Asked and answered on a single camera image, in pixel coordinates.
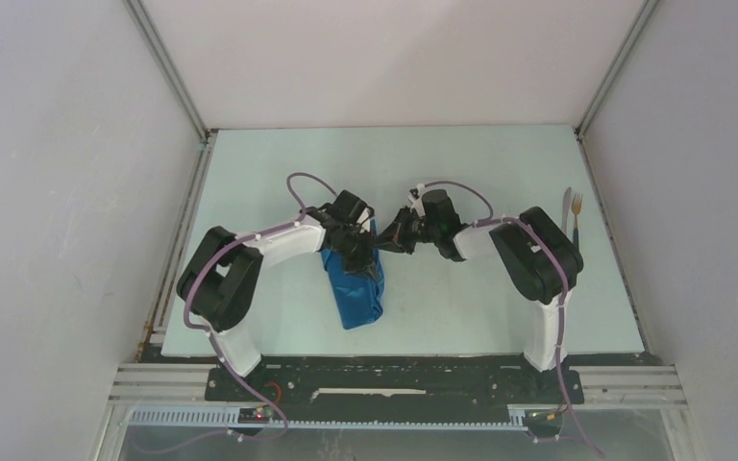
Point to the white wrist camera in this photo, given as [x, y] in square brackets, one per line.
[364, 222]
[414, 198]

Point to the blue cloth napkin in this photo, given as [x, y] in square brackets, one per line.
[357, 297]

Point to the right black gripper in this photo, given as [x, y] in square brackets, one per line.
[395, 237]

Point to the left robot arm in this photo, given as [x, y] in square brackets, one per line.
[219, 282]

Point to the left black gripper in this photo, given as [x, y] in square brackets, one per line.
[365, 263]

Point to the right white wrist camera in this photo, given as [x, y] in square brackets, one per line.
[414, 198]

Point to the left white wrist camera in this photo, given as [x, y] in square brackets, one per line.
[364, 222]

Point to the aluminium frame post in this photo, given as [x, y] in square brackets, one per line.
[613, 72]
[144, 21]

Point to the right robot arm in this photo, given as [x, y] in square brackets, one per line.
[542, 262]

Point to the white cable duct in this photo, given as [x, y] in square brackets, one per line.
[244, 417]

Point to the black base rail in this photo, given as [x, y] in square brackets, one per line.
[398, 388]

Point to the left aluminium frame post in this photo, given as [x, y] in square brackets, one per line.
[144, 21]

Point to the silver knife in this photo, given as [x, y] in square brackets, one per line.
[566, 208]

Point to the gold fork dark handle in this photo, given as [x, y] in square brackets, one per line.
[576, 207]

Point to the right aluminium frame post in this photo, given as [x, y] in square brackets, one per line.
[613, 72]

